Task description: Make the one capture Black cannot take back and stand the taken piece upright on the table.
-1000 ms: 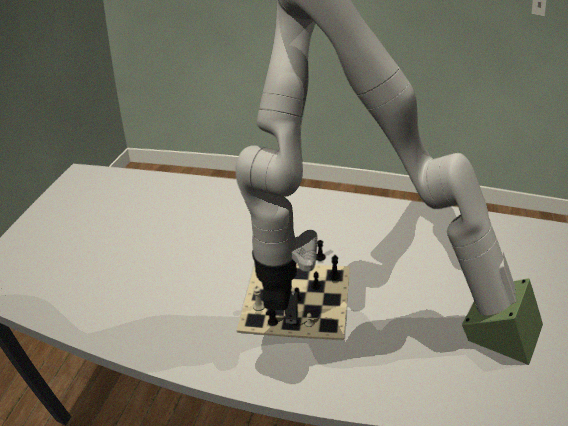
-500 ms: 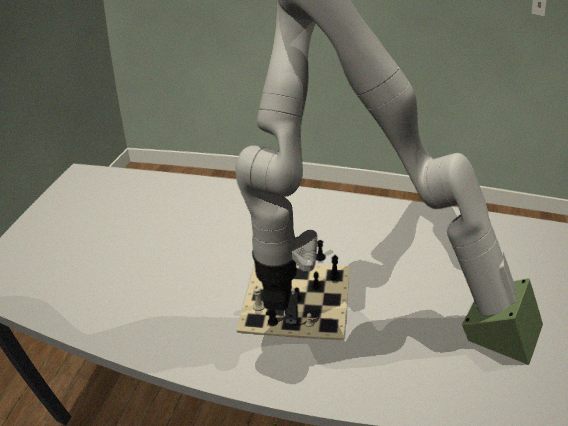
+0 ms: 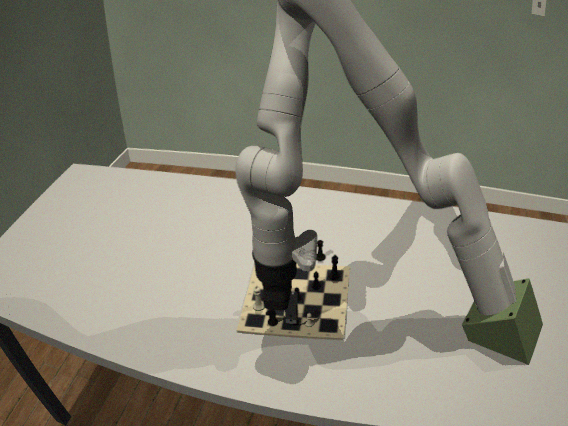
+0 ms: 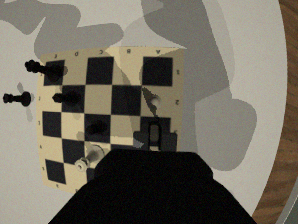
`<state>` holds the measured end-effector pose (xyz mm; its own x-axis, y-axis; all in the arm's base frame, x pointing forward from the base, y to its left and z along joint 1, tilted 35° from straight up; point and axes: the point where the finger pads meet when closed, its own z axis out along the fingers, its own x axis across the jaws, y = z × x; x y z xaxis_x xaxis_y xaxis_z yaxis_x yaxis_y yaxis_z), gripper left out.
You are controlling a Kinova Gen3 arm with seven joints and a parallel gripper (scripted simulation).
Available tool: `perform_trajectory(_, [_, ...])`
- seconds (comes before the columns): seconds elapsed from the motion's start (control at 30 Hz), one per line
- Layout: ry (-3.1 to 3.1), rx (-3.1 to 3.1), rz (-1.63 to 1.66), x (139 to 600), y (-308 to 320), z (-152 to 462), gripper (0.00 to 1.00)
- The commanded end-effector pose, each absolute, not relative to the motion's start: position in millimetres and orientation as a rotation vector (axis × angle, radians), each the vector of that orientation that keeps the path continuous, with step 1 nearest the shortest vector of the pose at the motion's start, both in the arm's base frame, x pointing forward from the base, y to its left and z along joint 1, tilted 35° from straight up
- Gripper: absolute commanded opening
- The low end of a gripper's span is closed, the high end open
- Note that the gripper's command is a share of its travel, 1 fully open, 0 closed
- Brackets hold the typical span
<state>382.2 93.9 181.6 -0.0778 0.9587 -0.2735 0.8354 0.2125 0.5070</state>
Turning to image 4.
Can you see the black and cream chessboard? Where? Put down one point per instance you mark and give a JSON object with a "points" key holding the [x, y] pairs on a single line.
{"points": [[113, 85]]}

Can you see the white pawn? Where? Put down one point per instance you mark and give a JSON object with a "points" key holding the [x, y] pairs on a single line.
{"points": [[153, 102], [154, 135]]}

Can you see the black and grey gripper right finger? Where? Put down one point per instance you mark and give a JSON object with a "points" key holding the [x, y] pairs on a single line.
{"points": [[167, 141]]}

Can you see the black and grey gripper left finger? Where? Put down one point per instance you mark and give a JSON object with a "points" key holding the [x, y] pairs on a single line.
{"points": [[140, 138]]}

